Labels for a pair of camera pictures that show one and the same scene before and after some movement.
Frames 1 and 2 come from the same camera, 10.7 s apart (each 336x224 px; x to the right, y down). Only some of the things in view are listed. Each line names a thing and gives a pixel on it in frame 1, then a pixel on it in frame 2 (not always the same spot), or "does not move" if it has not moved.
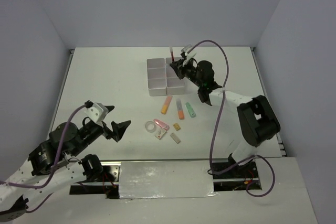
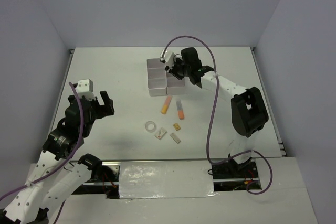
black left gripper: x=118 y=130 → x=107 y=109
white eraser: x=176 y=139 does not move
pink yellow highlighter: x=166 y=105 does not move
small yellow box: x=176 y=126 does not move
